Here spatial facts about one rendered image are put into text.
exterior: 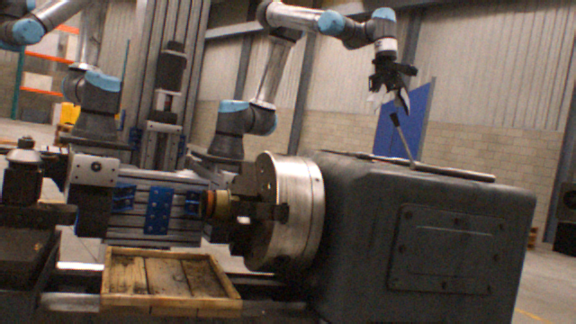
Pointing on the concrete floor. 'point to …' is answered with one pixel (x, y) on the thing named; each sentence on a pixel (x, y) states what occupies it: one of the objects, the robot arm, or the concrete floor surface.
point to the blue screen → (418, 109)
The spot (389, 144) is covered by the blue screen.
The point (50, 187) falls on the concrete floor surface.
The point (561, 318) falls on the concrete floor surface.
